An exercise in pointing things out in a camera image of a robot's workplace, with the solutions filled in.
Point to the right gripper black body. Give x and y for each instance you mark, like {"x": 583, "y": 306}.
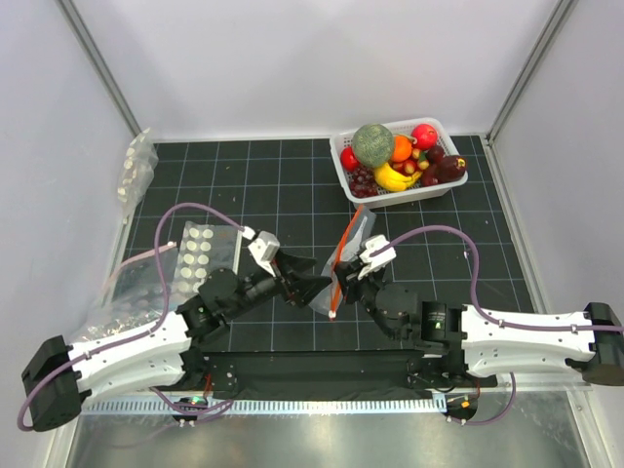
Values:
{"x": 356, "y": 289}

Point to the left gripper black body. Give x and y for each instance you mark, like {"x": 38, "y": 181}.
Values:
{"x": 282, "y": 286}

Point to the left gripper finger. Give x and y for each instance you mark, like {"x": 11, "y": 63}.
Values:
{"x": 296, "y": 268}
{"x": 307, "y": 287}

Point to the purple grape bunch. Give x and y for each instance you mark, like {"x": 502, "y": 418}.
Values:
{"x": 362, "y": 183}

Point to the orange fruit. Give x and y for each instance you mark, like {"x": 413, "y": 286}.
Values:
{"x": 402, "y": 149}

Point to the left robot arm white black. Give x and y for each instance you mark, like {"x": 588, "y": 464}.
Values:
{"x": 61, "y": 377}

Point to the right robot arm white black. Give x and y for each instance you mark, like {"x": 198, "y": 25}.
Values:
{"x": 482, "y": 342}

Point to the bag of white discs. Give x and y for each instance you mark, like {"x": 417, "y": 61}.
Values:
{"x": 203, "y": 249}

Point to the crumpled clear bag left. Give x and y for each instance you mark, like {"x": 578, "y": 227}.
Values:
{"x": 132, "y": 296}

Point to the red apple top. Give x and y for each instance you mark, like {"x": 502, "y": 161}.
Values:
{"x": 425, "y": 136}

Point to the yellow banana bunch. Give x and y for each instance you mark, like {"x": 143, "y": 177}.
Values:
{"x": 393, "y": 181}

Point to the red pepper left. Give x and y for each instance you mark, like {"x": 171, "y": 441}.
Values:
{"x": 348, "y": 160}

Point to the white plastic fruit basket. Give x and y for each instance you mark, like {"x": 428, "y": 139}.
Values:
{"x": 383, "y": 198}

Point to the black grid cutting mat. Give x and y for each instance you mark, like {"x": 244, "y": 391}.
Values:
{"x": 290, "y": 188}

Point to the small strawberries pile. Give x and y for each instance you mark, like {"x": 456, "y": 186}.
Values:
{"x": 416, "y": 163}

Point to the green netted melon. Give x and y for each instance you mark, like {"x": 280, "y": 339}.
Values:
{"x": 373, "y": 145}

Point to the dark red plum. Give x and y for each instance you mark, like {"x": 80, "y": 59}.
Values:
{"x": 435, "y": 155}

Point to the dark red apple right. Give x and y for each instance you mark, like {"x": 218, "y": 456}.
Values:
{"x": 451, "y": 168}

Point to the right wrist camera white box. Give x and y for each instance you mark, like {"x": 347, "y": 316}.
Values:
{"x": 376, "y": 255}

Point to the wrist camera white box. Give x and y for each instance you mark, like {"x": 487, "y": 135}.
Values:
{"x": 263, "y": 249}
{"x": 376, "y": 255}

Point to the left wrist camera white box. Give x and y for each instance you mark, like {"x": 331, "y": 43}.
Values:
{"x": 263, "y": 249}

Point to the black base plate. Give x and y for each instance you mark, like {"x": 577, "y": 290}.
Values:
{"x": 338, "y": 376}

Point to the clear bag at wall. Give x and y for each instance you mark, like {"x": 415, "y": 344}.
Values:
{"x": 137, "y": 173}

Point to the white slotted cable duct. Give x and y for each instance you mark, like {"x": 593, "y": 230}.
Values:
{"x": 152, "y": 405}

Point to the right aluminium frame post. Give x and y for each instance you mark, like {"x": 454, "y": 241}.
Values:
{"x": 538, "y": 53}

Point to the aluminium frame post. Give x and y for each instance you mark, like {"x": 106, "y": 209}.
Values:
{"x": 94, "y": 56}
{"x": 538, "y": 53}

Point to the left aluminium frame post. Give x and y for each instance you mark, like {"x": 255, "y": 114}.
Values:
{"x": 94, "y": 56}

